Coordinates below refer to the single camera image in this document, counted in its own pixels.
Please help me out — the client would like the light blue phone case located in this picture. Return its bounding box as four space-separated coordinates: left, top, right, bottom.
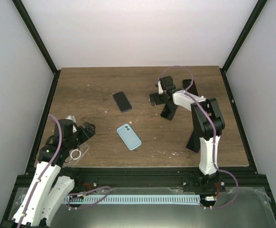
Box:
116 123 142 151

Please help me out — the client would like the clear magsafe phone case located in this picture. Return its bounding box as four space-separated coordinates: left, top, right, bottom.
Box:
64 142 90 165

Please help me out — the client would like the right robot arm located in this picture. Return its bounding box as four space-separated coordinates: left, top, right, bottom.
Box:
149 76 225 191

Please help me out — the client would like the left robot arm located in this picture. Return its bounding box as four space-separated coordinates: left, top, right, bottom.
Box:
0 118 95 228

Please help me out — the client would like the black aluminium frame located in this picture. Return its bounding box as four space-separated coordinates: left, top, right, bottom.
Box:
0 0 276 228

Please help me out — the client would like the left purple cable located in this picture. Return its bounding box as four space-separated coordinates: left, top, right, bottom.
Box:
16 114 63 228

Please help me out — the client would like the light blue slotted cable duct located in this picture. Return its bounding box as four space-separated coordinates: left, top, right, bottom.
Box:
64 195 200 205

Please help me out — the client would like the pink-edged black phone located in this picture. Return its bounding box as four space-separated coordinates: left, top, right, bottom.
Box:
186 130 200 153

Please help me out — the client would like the black phone case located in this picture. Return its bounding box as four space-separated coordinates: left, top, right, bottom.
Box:
182 79 199 96

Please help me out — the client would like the blue-edged black phone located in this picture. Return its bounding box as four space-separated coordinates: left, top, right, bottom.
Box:
113 92 132 112

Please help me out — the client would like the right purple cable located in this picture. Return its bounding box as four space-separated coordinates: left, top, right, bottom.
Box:
158 66 239 209

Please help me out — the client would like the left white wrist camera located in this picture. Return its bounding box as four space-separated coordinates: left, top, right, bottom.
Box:
66 115 77 133

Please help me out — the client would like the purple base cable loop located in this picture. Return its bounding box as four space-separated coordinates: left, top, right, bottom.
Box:
67 186 112 211

